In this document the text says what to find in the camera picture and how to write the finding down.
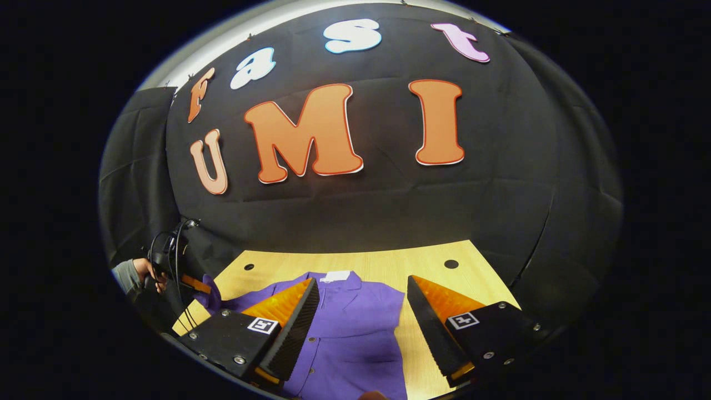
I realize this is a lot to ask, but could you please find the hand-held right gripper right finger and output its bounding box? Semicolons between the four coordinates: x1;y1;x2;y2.
407;275;549;389

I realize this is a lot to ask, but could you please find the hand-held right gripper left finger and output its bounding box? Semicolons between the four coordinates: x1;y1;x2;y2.
161;278;322;389

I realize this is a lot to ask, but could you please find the purple shirt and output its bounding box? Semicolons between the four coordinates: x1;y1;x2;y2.
194;271;409;400

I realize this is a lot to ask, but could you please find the black cable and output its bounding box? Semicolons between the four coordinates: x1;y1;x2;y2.
146;221;202;334

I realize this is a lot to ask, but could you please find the black backdrop cloth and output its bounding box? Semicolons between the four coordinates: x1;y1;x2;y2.
98;2;624;334

